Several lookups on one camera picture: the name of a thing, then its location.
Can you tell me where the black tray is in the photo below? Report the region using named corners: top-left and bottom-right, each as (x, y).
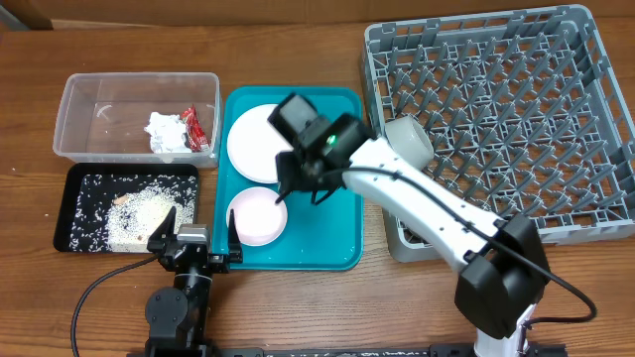
top-left (54, 164), bottom-right (199, 252)

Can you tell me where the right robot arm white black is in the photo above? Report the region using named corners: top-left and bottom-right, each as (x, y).
top-left (268, 93), bottom-right (597, 356)

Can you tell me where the grey bowl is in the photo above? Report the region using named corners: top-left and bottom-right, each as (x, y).
top-left (384, 116), bottom-right (434, 171)

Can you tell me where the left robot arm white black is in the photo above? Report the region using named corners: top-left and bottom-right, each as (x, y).
top-left (145, 208), bottom-right (243, 357)

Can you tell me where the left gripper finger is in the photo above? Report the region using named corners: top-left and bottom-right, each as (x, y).
top-left (147, 206), bottom-right (177, 253)
top-left (228, 209), bottom-right (243, 264)

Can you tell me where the grey dishwasher rack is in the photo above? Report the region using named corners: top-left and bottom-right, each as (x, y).
top-left (362, 5), bottom-right (634, 245)

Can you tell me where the teal serving tray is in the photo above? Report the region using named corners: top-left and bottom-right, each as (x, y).
top-left (212, 86), bottom-right (364, 271)

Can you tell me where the pink plate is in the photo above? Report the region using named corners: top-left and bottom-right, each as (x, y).
top-left (227, 104), bottom-right (293, 184)

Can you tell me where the white napkin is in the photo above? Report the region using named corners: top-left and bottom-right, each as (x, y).
top-left (144, 112), bottom-right (191, 154)

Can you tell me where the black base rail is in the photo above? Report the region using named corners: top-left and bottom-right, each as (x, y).
top-left (128, 341), bottom-right (567, 357)

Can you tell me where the spilled rice pile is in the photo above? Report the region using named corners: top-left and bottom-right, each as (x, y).
top-left (67, 174), bottom-right (198, 253)

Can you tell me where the red snack wrapper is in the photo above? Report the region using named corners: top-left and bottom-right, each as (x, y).
top-left (181, 105), bottom-right (210, 152)

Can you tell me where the clear plastic bin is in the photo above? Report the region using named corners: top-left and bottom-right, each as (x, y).
top-left (53, 72), bottom-right (223, 168)

